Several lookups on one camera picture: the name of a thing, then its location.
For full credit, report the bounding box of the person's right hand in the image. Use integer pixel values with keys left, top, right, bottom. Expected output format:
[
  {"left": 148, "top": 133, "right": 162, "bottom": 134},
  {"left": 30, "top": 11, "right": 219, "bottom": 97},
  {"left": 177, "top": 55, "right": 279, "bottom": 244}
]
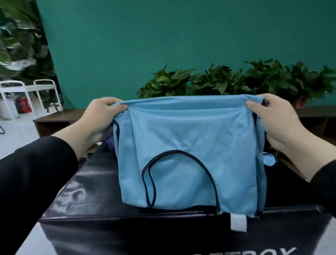
[{"left": 246, "top": 94, "right": 309, "bottom": 154}]

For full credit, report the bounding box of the person's left hand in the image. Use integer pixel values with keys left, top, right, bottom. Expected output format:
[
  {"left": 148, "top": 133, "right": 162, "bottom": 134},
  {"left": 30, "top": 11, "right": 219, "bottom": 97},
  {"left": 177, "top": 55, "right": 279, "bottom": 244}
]
[{"left": 78, "top": 97, "right": 129, "bottom": 147}]

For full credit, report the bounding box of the navy blue bag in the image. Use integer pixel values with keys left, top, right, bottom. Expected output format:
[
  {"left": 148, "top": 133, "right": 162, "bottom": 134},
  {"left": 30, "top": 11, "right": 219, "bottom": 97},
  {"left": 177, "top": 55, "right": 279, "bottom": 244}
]
[{"left": 105, "top": 134, "right": 116, "bottom": 151}]

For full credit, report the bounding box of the light blue vest black trim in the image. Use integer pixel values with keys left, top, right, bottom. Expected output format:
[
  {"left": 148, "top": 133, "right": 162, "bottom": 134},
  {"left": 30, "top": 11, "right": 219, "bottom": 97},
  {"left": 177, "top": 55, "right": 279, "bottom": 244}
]
[
  {"left": 111, "top": 95, "right": 270, "bottom": 232},
  {"left": 263, "top": 152, "right": 277, "bottom": 167}
]

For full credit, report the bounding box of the person's right forearm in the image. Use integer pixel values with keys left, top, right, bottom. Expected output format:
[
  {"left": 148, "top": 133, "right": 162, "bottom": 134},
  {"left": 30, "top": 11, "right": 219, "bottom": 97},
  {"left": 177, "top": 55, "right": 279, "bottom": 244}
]
[{"left": 286, "top": 134, "right": 336, "bottom": 217}]

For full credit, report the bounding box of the person's left forearm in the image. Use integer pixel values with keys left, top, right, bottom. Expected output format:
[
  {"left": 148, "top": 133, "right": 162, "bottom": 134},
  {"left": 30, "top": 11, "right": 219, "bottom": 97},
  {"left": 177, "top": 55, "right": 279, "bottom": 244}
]
[{"left": 0, "top": 123, "right": 100, "bottom": 255}]

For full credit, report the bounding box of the wooden shelf cabinet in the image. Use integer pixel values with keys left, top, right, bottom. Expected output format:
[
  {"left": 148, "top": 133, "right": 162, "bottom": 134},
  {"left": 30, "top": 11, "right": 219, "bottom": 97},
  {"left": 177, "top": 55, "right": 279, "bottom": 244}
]
[{"left": 33, "top": 105, "right": 336, "bottom": 158}]

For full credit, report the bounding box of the green plant in red pot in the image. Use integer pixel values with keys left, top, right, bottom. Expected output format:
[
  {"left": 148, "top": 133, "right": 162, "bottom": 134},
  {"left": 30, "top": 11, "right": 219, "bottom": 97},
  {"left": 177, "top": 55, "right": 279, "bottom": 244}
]
[
  {"left": 281, "top": 62, "right": 336, "bottom": 109},
  {"left": 137, "top": 66, "right": 197, "bottom": 99},
  {"left": 189, "top": 63, "right": 252, "bottom": 96}
]

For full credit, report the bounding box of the black leather bench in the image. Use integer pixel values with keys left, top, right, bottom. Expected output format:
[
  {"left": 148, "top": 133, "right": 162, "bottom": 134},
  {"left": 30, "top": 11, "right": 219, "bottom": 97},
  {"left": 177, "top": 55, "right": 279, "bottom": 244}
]
[{"left": 39, "top": 144, "right": 336, "bottom": 255}]

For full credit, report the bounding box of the white wheeled cart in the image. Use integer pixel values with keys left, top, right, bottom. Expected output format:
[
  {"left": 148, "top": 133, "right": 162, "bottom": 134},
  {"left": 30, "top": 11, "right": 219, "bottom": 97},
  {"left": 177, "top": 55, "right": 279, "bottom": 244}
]
[{"left": 0, "top": 79, "right": 63, "bottom": 120}]

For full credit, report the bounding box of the white metal rack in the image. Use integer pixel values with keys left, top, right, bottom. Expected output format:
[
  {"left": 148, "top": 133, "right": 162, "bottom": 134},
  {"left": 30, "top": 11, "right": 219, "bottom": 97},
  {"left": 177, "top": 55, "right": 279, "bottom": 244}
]
[{"left": 0, "top": 0, "right": 58, "bottom": 85}]

